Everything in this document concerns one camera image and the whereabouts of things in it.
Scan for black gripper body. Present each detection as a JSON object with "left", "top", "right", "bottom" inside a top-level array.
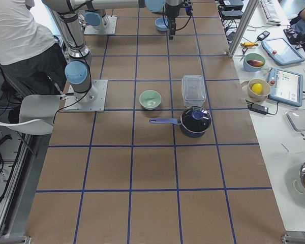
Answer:
[{"left": 165, "top": 0, "right": 181, "bottom": 23}]

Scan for green ceramic bowl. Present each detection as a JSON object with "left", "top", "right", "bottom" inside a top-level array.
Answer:
[{"left": 139, "top": 90, "right": 162, "bottom": 110}]

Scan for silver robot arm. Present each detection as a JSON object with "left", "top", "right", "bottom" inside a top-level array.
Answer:
[{"left": 42, "top": 0, "right": 192, "bottom": 65}]

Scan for blue ceramic bowl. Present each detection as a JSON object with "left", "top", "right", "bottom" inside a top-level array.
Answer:
[{"left": 155, "top": 17, "right": 168, "bottom": 32}]

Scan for blue bowl with fruit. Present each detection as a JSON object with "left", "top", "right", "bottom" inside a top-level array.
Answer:
[{"left": 243, "top": 53, "right": 265, "bottom": 72}]

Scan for beige bowl with lemon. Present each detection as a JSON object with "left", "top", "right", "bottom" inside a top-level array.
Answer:
[{"left": 247, "top": 79, "right": 271, "bottom": 100}]

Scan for clear plastic container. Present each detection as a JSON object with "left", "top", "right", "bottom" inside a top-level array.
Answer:
[{"left": 181, "top": 75, "right": 206, "bottom": 107}]

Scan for blue saucepan with lid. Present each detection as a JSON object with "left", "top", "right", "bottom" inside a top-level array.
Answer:
[{"left": 149, "top": 106, "right": 211, "bottom": 138}]

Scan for white keyboard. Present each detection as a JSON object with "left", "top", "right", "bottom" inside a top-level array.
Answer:
[{"left": 259, "top": 0, "right": 281, "bottom": 24}]

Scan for yellow lemon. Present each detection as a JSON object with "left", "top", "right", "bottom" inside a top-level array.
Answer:
[{"left": 251, "top": 83, "right": 263, "bottom": 95}]

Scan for blue teach pendant far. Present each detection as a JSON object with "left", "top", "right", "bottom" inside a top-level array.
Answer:
[{"left": 261, "top": 38, "right": 305, "bottom": 66}]

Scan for blue teach pendant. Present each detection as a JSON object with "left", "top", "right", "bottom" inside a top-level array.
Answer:
[
  {"left": 268, "top": 68, "right": 303, "bottom": 107},
  {"left": 261, "top": 38, "right": 305, "bottom": 66}
]

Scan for black power adapter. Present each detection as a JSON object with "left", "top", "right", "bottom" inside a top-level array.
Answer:
[{"left": 248, "top": 103, "right": 268, "bottom": 115}]

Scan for blue teach pendant near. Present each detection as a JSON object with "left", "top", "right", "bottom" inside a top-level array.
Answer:
[{"left": 268, "top": 68, "right": 303, "bottom": 107}]

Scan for person in white shirt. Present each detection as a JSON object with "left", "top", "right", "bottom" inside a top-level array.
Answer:
[{"left": 0, "top": 1, "right": 67, "bottom": 95}]

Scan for white plastic chair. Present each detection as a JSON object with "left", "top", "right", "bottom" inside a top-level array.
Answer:
[{"left": 0, "top": 95, "right": 60, "bottom": 135}]

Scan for yellow handled screwdriver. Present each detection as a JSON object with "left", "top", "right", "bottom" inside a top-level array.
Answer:
[{"left": 240, "top": 42, "right": 259, "bottom": 48}]

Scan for black handled scissors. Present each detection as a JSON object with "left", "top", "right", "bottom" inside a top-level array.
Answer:
[{"left": 240, "top": 47, "right": 248, "bottom": 60}]

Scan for aluminium frame post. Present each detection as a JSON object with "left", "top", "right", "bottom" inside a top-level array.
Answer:
[{"left": 228, "top": 0, "right": 259, "bottom": 58}]

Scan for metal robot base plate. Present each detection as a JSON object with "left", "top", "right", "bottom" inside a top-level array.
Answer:
[{"left": 64, "top": 79, "right": 108, "bottom": 112}]

